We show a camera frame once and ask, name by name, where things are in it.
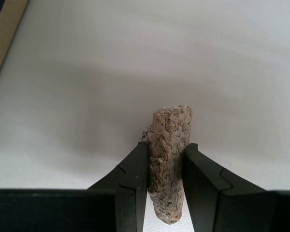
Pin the brown cardboard box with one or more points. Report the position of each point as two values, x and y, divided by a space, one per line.
4 41

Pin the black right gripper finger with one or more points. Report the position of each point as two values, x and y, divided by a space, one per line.
244 210
62 210

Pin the speckled pinkish rock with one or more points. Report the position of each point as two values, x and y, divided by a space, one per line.
169 145

